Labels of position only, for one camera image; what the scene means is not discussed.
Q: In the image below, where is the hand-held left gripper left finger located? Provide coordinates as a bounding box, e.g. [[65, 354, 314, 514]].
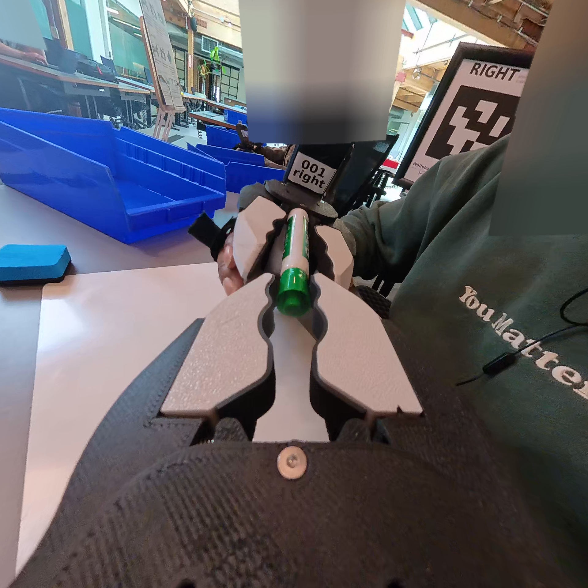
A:
[[161, 274, 278, 436]]

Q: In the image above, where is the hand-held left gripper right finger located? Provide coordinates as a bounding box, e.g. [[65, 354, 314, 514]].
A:
[[309, 274, 424, 436]]

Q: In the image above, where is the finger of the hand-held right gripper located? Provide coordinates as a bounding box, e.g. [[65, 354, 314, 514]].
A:
[[313, 219, 357, 291], [234, 195, 289, 283]]

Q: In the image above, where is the green dry-erase marker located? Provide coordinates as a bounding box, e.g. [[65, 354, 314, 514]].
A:
[[280, 208, 312, 274]]

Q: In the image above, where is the green marker cap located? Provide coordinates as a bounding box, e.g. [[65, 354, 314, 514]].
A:
[[275, 268, 314, 319]]

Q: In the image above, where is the white whiteboard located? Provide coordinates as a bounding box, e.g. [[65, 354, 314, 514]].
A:
[[16, 262, 333, 552]]

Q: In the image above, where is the blue plastic bin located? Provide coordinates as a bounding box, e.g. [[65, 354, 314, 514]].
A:
[[187, 142, 287, 194], [0, 107, 228, 246]]

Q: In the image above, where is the blue whiteboard eraser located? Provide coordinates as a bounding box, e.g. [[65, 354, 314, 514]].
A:
[[0, 244, 72, 285]]

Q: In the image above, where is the person's right hand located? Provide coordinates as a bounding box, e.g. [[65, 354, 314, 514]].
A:
[[216, 230, 251, 297]]

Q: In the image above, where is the framed black-and-white tag sign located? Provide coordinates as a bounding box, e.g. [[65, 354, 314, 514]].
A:
[[395, 42, 535, 186]]

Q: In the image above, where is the white standing sign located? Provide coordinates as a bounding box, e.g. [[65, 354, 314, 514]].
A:
[[140, 0, 188, 140]]

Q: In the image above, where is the wooden office table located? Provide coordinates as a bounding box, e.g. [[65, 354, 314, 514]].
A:
[[0, 52, 155, 127]]

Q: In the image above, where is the black clip-on microphone cable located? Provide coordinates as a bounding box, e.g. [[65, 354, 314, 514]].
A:
[[456, 287, 588, 387]]

